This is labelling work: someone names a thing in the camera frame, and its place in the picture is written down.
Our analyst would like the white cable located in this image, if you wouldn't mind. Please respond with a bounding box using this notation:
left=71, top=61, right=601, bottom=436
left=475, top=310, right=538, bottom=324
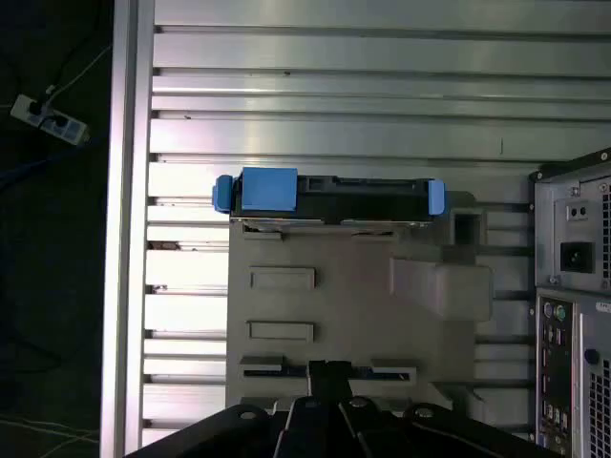
left=45, top=41, right=115, bottom=96

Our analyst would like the hard disk in blue carrier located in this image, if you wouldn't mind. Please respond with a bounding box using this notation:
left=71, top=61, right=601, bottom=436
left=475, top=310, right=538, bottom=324
left=212, top=166, right=448, bottom=224

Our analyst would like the white power strip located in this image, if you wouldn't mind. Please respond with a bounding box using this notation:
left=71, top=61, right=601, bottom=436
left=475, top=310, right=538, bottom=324
left=10, top=93, right=92, bottom=145

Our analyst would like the grey PC case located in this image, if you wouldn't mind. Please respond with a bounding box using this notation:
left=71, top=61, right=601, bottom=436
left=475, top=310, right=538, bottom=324
left=528, top=147, right=611, bottom=458

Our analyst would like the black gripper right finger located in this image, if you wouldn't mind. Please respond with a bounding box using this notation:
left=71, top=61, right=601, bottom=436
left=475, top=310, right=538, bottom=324
left=328, top=360, right=565, bottom=458

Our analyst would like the PC power supply unit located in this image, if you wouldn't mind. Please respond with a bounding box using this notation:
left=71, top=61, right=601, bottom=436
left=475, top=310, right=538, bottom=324
left=534, top=175, right=611, bottom=288

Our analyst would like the dark RAM stick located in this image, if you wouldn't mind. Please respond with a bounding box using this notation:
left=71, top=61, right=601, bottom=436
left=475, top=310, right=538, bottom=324
left=243, top=365, right=415, bottom=381

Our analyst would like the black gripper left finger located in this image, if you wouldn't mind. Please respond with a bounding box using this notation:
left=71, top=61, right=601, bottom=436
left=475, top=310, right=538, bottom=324
left=124, top=360, right=336, bottom=458

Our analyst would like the grey parts rack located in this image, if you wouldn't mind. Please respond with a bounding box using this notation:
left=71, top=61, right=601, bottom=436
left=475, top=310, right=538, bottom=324
left=224, top=189, right=494, bottom=433

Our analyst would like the black cable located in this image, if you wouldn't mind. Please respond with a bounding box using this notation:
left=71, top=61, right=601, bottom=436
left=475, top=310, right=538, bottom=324
left=28, top=28, right=92, bottom=114

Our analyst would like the aluminium table edge rail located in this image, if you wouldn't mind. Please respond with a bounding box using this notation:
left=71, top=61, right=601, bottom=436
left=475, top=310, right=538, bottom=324
left=98, top=0, right=155, bottom=458

